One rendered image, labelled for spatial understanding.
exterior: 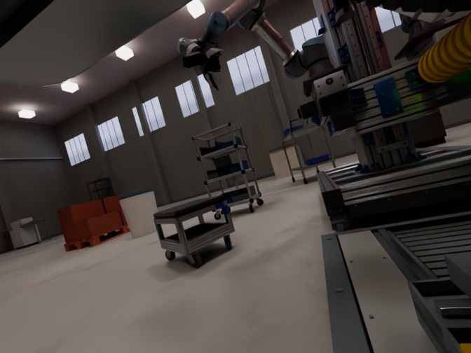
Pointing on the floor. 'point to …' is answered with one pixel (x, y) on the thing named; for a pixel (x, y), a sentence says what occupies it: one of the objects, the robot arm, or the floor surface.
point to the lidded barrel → (139, 212)
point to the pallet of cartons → (93, 229)
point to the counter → (282, 170)
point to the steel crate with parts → (427, 130)
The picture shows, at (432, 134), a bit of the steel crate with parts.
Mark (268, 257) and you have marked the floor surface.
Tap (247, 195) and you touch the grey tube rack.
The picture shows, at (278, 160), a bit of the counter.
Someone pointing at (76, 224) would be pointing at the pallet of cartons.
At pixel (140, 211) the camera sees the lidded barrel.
